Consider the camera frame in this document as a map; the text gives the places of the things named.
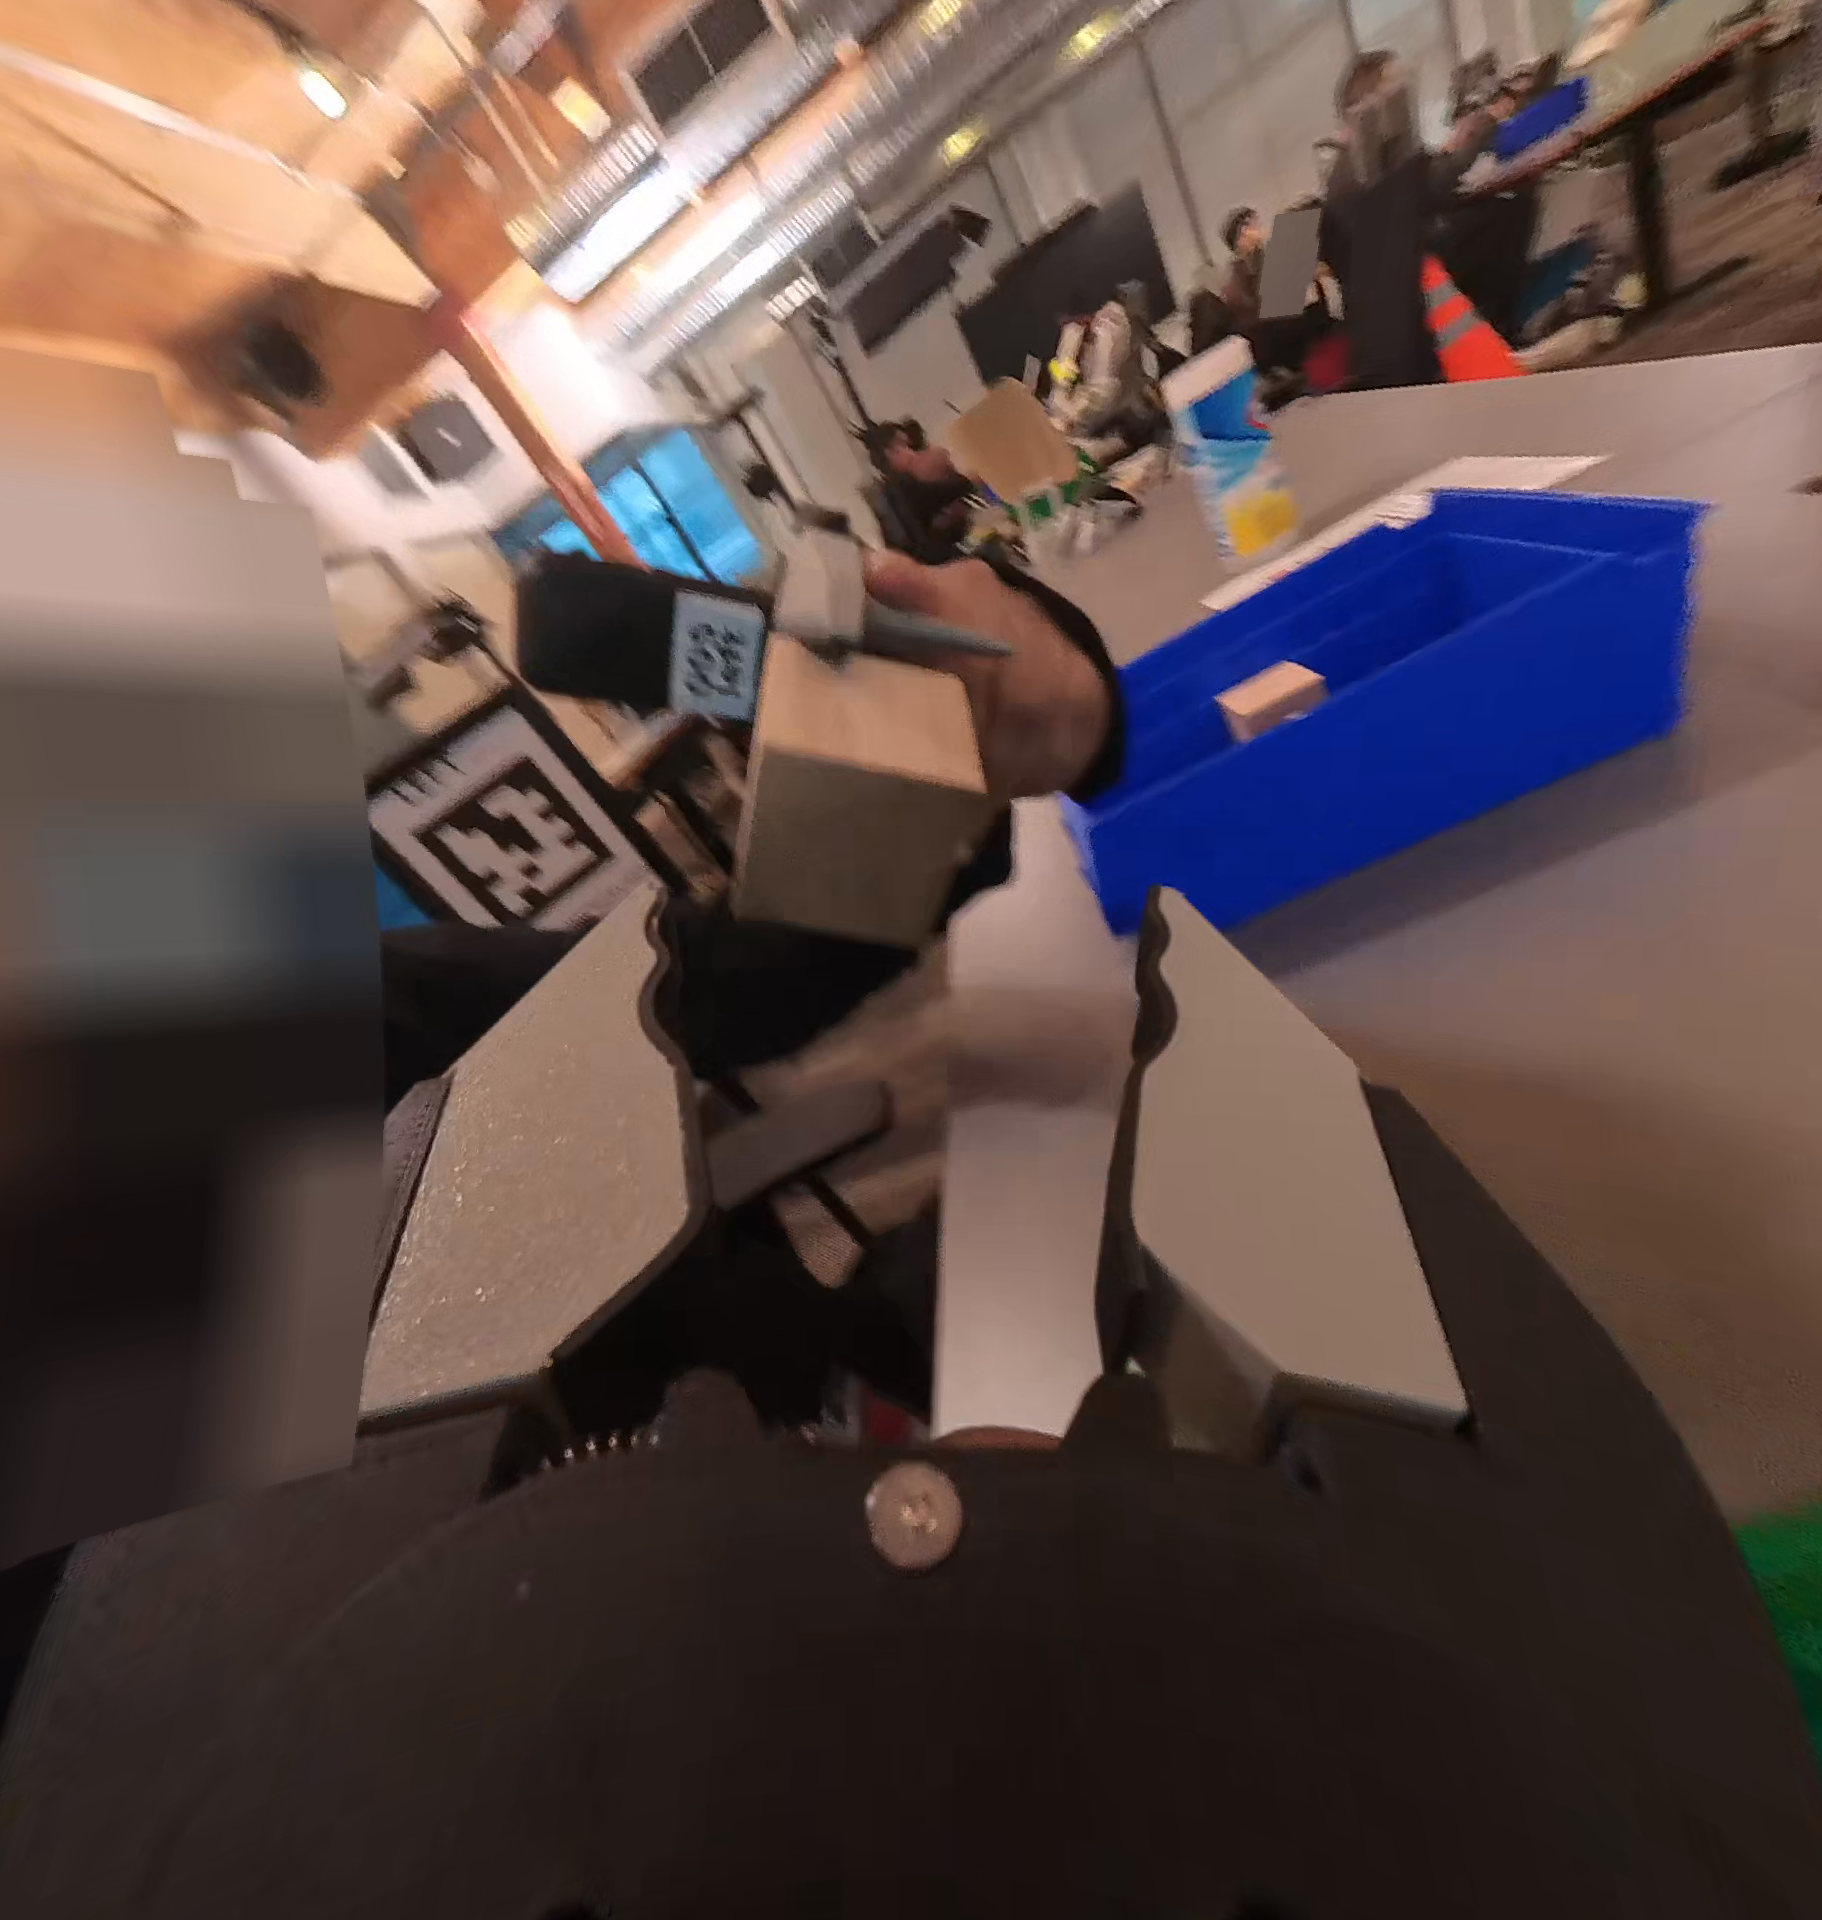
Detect person's left hand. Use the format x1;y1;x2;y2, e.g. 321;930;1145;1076
865;552;1122;806

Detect blue plastic bin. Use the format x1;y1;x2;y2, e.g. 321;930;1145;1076
1059;486;1713;939

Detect green plastic bin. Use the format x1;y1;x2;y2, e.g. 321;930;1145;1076
1733;1497;1822;1809

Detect white sign board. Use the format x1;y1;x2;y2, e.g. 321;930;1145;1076
365;697;662;936

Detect large natural wooden cube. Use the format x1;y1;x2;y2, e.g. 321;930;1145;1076
729;644;1008;953

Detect wooden-top standing desk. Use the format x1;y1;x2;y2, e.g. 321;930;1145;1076
1463;28;1802;314

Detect small blue storage bin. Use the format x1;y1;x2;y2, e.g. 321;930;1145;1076
1494;81;1593;162

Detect orange traffic cone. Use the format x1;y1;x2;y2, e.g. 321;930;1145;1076
1415;253;1532;388

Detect wipes canister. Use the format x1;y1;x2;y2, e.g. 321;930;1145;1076
1167;337;1305;567

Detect small wooden document stand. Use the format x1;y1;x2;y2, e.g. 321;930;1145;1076
948;378;1080;517

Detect medium natural wooden cube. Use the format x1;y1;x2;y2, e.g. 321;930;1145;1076
1214;663;1331;745

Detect diagonal support beam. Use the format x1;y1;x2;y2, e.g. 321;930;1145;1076
428;290;647;567

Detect white paper sheets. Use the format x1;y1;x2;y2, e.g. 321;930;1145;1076
1202;452;1613;612

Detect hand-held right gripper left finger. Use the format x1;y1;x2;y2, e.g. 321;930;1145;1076
359;887;729;1427

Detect person's left forearm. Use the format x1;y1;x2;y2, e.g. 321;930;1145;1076
670;794;1022;1084

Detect person's torso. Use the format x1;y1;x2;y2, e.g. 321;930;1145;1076
383;922;945;1445

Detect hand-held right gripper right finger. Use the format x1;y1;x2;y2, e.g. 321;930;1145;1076
1095;887;1471;1456

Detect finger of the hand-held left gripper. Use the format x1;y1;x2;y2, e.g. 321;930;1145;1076
773;537;873;661

